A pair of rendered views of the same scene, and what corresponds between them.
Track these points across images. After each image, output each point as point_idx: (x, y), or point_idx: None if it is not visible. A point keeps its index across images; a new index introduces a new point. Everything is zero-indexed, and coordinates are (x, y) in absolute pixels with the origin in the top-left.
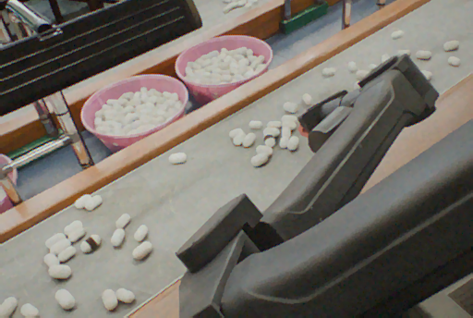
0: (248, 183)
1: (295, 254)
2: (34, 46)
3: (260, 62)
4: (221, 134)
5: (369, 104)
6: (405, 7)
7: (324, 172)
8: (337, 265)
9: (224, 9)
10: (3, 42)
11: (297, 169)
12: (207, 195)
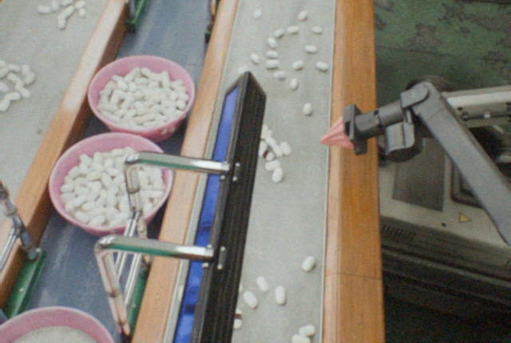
0: (287, 198)
1: None
2: (234, 187)
3: (168, 79)
4: None
5: (458, 129)
6: None
7: (505, 183)
8: None
9: (61, 25)
10: (2, 190)
11: (306, 168)
12: (270, 225)
